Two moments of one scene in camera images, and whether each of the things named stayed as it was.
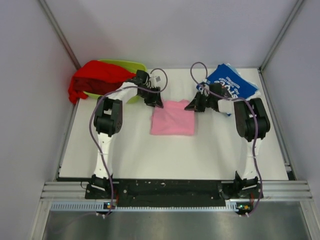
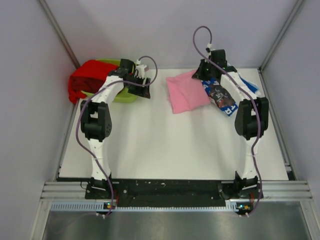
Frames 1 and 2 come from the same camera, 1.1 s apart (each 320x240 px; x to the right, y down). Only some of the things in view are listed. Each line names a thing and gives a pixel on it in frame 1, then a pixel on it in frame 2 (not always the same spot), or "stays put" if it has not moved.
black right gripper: (194, 105) → (199, 75)
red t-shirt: (96, 77) stays put
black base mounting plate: (172, 193) stays put
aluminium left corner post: (60, 32) stays put
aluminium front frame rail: (62, 191) stays put
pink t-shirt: (173, 119) → (186, 93)
